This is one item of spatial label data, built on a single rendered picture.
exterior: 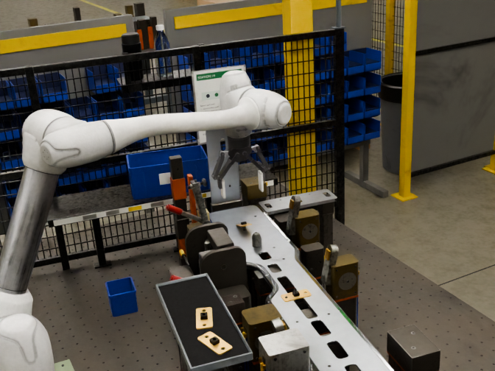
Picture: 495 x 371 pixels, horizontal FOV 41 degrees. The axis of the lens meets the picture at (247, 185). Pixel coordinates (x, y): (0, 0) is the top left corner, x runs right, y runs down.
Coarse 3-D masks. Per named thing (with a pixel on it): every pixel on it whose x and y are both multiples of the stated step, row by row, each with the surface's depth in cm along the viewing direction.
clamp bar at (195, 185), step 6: (192, 180) 223; (204, 180) 222; (192, 186) 221; (198, 186) 221; (198, 192) 222; (198, 198) 222; (198, 204) 223; (204, 204) 224; (198, 210) 226; (204, 210) 225; (204, 216) 226
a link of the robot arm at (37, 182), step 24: (48, 120) 188; (24, 144) 194; (24, 168) 196; (48, 168) 192; (24, 192) 194; (48, 192) 196; (24, 216) 194; (24, 240) 195; (0, 264) 197; (24, 264) 197; (0, 288) 197; (24, 288) 200; (0, 312) 194; (24, 312) 199
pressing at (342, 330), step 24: (216, 216) 246; (240, 216) 245; (264, 216) 244; (240, 240) 228; (264, 240) 227; (288, 240) 226; (264, 264) 211; (288, 264) 211; (312, 288) 197; (288, 312) 186; (336, 312) 185; (312, 336) 175; (336, 336) 174; (360, 336) 174; (312, 360) 166; (336, 360) 166; (360, 360) 165; (384, 360) 165
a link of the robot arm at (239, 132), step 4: (228, 128) 217; (232, 128) 216; (236, 128) 215; (240, 128) 216; (244, 128) 216; (228, 132) 217; (232, 132) 216; (236, 132) 216; (240, 132) 216; (244, 132) 217; (248, 132) 218; (228, 136) 218; (232, 136) 217; (236, 136) 216; (240, 136) 217; (244, 136) 217
